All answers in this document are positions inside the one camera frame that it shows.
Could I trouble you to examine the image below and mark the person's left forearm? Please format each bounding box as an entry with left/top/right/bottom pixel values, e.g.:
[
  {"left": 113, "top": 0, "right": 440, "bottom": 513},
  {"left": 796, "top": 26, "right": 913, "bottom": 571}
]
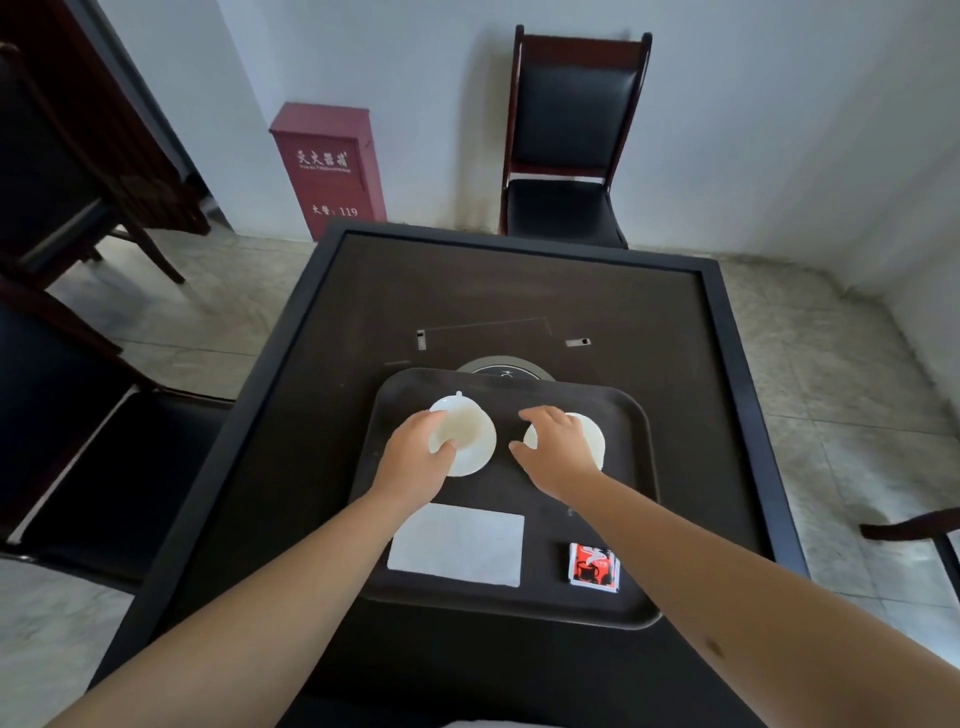
[{"left": 43, "top": 486, "right": 421, "bottom": 728}]

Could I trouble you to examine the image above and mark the white porcelain cup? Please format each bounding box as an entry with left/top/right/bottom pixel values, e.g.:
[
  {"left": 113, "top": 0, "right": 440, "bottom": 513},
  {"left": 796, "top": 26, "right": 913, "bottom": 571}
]
[{"left": 428, "top": 390, "right": 486, "bottom": 456}]

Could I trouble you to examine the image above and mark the person's right hand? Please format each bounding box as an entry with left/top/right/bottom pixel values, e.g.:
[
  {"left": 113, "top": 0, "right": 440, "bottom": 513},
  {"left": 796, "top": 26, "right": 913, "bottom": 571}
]
[{"left": 508, "top": 405, "right": 605, "bottom": 504}]

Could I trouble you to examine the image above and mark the red fire extinguisher cabinet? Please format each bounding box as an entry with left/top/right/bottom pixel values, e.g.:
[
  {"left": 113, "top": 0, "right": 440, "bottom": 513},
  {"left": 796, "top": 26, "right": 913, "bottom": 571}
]
[{"left": 268, "top": 102, "right": 389, "bottom": 243}]

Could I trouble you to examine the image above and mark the person's left hand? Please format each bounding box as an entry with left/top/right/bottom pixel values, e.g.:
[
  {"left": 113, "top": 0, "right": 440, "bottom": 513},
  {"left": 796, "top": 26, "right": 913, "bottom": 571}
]
[{"left": 371, "top": 409, "right": 459, "bottom": 515}]

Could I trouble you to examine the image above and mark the round black table dial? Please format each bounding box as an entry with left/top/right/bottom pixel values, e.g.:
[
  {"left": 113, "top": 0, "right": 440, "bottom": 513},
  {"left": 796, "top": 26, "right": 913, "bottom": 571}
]
[{"left": 454, "top": 354, "right": 557, "bottom": 383}]

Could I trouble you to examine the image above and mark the black plastic tray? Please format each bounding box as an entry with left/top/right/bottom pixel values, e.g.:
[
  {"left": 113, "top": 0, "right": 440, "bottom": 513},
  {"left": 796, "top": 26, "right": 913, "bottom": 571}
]
[{"left": 347, "top": 366, "right": 663, "bottom": 630}]

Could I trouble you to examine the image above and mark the wooden chair with black cushion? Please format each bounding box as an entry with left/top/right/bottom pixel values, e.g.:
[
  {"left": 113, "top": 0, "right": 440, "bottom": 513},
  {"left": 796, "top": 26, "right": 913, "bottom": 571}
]
[
  {"left": 0, "top": 276, "right": 235, "bottom": 595},
  {"left": 859, "top": 507, "right": 960, "bottom": 603},
  {"left": 0, "top": 41, "right": 188, "bottom": 291},
  {"left": 498, "top": 24, "right": 654, "bottom": 251}
]

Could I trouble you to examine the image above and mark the red tea packet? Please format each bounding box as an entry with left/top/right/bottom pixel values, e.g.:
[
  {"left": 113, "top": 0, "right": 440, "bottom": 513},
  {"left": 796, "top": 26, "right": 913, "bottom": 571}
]
[{"left": 566, "top": 542, "right": 623, "bottom": 594}]

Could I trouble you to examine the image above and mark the white paper napkin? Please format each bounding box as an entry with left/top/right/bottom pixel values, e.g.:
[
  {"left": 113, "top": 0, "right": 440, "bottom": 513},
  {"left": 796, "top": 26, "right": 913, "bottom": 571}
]
[{"left": 386, "top": 501, "right": 527, "bottom": 589}]

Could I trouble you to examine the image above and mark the white porcelain saucer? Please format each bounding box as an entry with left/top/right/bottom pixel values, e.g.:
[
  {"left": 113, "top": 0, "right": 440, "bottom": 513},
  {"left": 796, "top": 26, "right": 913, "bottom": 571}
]
[{"left": 428, "top": 396, "right": 498, "bottom": 479}]

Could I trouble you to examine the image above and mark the white porcelain lid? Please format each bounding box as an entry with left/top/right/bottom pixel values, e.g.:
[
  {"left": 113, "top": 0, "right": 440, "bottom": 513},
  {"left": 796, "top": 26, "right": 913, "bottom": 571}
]
[{"left": 522, "top": 411, "right": 606, "bottom": 473}]

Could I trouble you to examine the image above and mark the person's right forearm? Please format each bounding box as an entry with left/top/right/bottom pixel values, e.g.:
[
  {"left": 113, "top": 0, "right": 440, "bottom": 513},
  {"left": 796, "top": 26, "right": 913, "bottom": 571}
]
[{"left": 564, "top": 474, "right": 960, "bottom": 728}]

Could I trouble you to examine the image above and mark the black square table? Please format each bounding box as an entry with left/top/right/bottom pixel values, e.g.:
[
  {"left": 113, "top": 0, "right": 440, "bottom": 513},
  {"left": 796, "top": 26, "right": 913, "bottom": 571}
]
[{"left": 88, "top": 219, "right": 812, "bottom": 728}]

